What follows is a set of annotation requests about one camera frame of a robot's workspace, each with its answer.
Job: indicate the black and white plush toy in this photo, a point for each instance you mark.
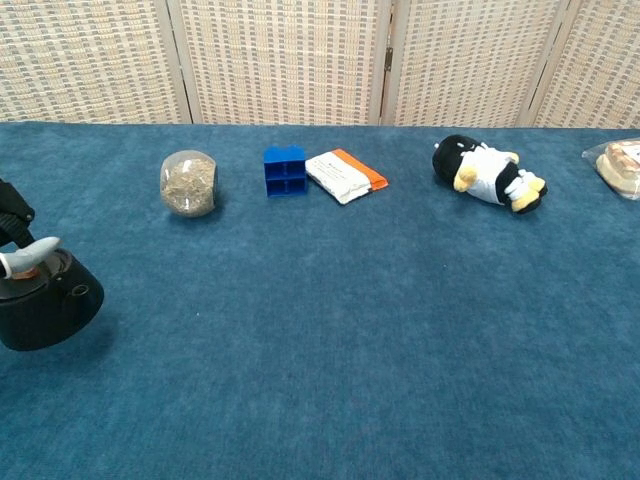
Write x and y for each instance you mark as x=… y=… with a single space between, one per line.
x=482 y=170

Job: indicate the woven folding screen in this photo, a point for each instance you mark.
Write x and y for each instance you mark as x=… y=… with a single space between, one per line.
x=280 y=60

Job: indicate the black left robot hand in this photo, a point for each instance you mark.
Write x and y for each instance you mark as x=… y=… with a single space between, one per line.
x=15 y=220

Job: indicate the bread in clear plastic bag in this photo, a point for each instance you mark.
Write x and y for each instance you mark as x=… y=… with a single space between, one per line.
x=620 y=167

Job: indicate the blue plastic building block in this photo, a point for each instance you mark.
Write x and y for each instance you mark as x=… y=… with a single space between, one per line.
x=285 y=172

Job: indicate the white and orange packet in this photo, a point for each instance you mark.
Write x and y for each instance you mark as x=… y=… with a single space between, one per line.
x=340 y=177

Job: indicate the clear plastic jar with herbs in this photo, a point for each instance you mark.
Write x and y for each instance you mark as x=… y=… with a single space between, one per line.
x=187 y=187

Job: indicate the black kettle with orange knob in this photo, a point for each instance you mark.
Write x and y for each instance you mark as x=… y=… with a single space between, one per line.
x=45 y=320

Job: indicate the blue velvet table cloth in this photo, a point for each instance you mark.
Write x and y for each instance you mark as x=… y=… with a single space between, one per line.
x=350 y=325

